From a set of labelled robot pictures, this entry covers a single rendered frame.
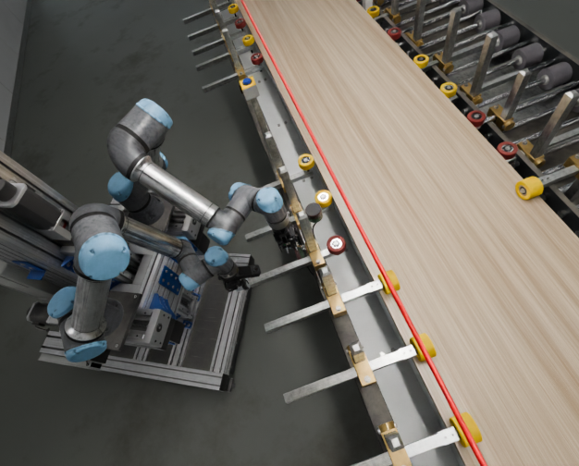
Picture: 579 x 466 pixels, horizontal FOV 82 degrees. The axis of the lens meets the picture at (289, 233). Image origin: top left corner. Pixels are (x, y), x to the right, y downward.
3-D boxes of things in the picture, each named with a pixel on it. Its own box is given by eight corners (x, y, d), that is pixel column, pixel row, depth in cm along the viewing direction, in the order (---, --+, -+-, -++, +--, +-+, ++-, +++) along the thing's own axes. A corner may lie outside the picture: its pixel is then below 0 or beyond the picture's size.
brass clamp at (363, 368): (361, 388, 112) (360, 387, 107) (345, 349, 119) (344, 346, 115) (377, 382, 112) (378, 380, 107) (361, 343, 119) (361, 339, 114)
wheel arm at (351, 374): (288, 404, 113) (285, 404, 110) (284, 393, 115) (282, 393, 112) (425, 352, 112) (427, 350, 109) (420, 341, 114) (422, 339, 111)
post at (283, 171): (301, 230, 177) (279, 173, 136) (298, 225, 179) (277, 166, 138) (306, 227, 177) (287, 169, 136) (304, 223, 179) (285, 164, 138)
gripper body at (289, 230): (281, 253, 122) (273, 237, 112) (275, 235, 127) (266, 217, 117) (301, 246, 122) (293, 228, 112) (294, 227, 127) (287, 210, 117)
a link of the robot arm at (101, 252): (95, 325, 122) (121, 210, 94) (106, 361, 115) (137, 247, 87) (56, 334, 114) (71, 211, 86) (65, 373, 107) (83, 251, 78)
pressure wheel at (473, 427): (446, 412, 103) (455, 436, 103) (458, 427, 95) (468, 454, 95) (463, 406, 103) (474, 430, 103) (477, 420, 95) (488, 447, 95)
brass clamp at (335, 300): (333, 319, 125) (332, 315, 121) (320, 287, 132) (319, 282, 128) (349, 312, 125) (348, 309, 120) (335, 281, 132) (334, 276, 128)
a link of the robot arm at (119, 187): (118, 205, 147) (97, 188, 135) (139, 183, 151) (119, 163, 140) (136, 214, 142) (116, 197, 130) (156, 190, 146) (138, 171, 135)
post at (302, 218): (316, 270, 163) (298, 219, 122) (314, 263, 165) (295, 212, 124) (323, 267, 163) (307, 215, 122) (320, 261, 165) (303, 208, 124)
